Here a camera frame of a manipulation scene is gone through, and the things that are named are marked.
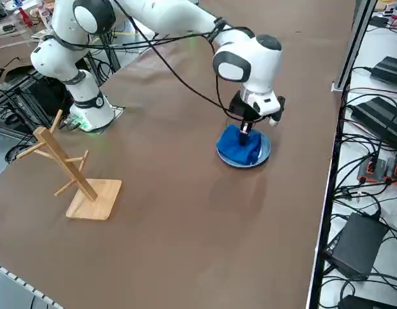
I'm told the metal camera post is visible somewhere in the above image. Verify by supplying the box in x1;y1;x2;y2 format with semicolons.
331;0;378;93

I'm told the blue cloth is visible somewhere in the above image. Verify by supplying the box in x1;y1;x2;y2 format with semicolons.
216;124;263;165

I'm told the wooden cup rack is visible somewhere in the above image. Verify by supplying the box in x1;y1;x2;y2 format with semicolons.
17;109;123;221

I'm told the flat black device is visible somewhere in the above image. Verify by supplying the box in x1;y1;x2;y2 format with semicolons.
341;294;397;309

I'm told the black box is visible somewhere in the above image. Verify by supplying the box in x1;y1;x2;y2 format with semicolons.
324;212;389;280

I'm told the blue plastic plate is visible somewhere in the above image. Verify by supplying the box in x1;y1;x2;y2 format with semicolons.
216;127;272;169

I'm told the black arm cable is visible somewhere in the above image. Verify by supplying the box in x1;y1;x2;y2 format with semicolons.
113;0;237;120

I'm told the orange black device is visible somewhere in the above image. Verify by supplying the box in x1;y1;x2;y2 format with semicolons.
383;157;397;185
357;157;388;184

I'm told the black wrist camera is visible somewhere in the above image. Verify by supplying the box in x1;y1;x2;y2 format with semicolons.
269;95;287;127

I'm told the red plastic object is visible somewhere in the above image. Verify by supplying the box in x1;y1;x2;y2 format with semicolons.
17;6;33;29

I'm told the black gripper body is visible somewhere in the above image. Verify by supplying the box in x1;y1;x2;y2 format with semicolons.
229;92;260;122

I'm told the large black power adapter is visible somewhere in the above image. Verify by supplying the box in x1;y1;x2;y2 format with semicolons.
351;96;397;149

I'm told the grey metal frame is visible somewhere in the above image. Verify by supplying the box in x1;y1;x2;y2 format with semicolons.
0;259;62;309

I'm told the small black power adapter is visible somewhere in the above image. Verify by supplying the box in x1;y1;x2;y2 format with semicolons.
370;56;397;86

